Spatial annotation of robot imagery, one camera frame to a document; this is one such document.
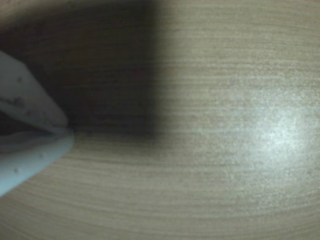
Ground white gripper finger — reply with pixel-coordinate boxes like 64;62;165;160
0;51;69;129
0;128;75;198

